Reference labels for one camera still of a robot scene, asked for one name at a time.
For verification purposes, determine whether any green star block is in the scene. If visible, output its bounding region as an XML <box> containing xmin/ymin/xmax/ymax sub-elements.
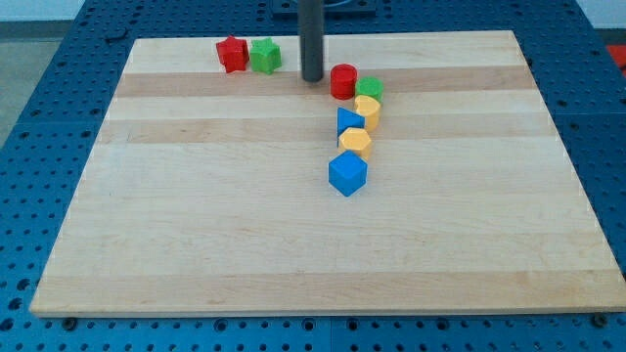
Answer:
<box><xmin>249</xmin><ymin>37</ymin><xmax>282</xmax><ymax>74</ymax></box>

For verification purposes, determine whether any red star block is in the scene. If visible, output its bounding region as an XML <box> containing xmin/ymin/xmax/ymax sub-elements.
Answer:
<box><xmin>215</xmin><ymin>35</ymin><xmax>249</xmax><ymax>73</ymax></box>

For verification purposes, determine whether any blue cube block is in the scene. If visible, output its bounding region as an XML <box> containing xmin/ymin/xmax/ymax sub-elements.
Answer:
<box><xmin>329</xmin><ymin>151</ymin><xmax>368</xmax><ymax>197</ymax></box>

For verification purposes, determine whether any yellow hexagon block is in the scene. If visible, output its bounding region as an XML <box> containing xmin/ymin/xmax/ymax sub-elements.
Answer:
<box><xmin>338</xmin><ymin>127</ymin><xmax>373</xmax><ymax>160</ymax></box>

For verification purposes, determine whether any blue triangle block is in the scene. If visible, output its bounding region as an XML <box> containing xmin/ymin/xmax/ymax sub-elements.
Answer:
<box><xmin>336</xmin><ymin>108</ymin><xmax>365</xmax><ymax>138</ymax></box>

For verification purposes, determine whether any yellow heart block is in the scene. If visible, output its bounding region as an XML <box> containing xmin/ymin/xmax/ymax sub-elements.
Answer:
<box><xmin>354</xmin><ymin>95</ymin><xmax>381</xmax><ymax>132</ymax></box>

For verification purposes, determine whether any wooden board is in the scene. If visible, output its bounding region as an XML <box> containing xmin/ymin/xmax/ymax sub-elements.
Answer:
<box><xmin>30</xmin><ymin>30</ymin><xmax>625</xmax><ymax>318</ymax></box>

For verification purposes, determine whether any red cylinder block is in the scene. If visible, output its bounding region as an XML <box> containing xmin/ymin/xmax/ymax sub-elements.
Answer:
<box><xmin>330</xmin><ymin>64</ymin><xmax>358</xmax><ymax>100</ymax></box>

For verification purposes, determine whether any green cylinder block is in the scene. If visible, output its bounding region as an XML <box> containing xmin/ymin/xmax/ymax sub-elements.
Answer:
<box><xmin>355</xmin><ymin>76</ymin><xmax>384</xmax><ymax>103</ymax></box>

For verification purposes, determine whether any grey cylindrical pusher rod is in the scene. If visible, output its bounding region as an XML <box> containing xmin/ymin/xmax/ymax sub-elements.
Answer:
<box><xmin>297</xmin><ymin>0</ymin><xmax>324</xmax><ymax>83</ymax></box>

